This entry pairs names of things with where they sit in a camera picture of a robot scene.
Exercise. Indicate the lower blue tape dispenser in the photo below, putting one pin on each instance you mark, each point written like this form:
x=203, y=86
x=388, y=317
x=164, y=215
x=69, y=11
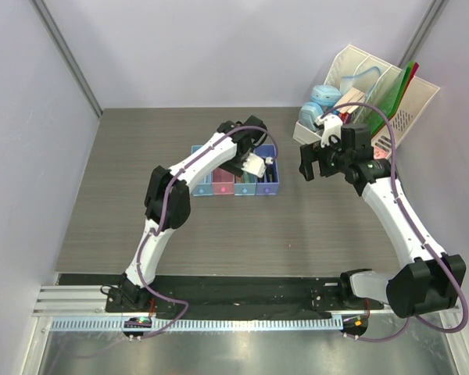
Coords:
x=308, y=115

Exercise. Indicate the clear zip bag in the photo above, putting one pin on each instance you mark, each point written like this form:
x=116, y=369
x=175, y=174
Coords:
x=364, y=81

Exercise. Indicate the light blue bin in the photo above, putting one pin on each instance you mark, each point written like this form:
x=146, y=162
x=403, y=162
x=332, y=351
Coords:
x=204, y=186
x=245, y=185

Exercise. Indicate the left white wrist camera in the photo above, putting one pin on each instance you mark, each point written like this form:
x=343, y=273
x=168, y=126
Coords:
x=256, y=165

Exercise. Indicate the red blue book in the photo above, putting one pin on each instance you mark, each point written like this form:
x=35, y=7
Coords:
x=346, y=117

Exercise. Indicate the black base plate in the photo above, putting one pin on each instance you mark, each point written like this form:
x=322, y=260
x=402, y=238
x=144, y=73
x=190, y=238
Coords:
x=313, y=294

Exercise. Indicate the aluminium rail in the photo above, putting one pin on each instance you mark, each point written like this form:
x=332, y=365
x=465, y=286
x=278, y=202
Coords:
x=83, y=308

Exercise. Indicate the blue tape dispenser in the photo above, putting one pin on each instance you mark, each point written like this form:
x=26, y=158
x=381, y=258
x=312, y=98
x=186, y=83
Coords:
x=308, y=115
x=324, y=97

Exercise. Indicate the leftmost light blue bin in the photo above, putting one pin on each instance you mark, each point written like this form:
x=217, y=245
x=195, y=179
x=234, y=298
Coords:
x=204, y=186

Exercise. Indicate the pink sticky note pad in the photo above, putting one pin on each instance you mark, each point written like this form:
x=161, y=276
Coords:
x=382, y=149

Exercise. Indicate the purple cap black marker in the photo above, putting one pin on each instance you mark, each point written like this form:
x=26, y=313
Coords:
x=270, y=174

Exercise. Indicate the pink bin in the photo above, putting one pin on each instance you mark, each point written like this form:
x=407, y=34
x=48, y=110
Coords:
x=222, y=182

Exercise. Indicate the tan topped book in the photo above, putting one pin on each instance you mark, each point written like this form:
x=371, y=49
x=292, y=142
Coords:
x=352, y=95

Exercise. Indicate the green plastic folder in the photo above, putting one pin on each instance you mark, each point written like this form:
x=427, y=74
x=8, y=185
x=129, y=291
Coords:
x=389, y=102

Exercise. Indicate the purple bin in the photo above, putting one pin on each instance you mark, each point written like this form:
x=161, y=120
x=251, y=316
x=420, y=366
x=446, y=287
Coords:
x=262, y=187

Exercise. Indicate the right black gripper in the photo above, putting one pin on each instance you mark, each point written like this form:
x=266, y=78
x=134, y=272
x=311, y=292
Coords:
x=309, y=153

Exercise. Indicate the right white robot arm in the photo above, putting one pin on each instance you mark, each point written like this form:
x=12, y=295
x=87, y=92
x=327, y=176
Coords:
x=428, y=277

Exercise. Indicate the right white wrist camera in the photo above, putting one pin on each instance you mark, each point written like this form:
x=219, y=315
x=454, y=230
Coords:
x=327, y=126

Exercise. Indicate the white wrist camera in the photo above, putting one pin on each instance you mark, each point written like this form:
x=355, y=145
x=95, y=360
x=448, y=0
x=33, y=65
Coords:
x=256, y=165
x=327, y=126

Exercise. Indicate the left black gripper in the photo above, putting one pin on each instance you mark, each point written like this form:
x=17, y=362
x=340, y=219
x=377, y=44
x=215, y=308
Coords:
x=234, y=169

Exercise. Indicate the upper blue tape dispenser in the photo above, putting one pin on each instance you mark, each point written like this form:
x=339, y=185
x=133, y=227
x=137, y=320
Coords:
x=324, y=97

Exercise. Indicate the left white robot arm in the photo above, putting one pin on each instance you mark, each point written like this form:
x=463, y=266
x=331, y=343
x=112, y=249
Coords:
x=167, y=200

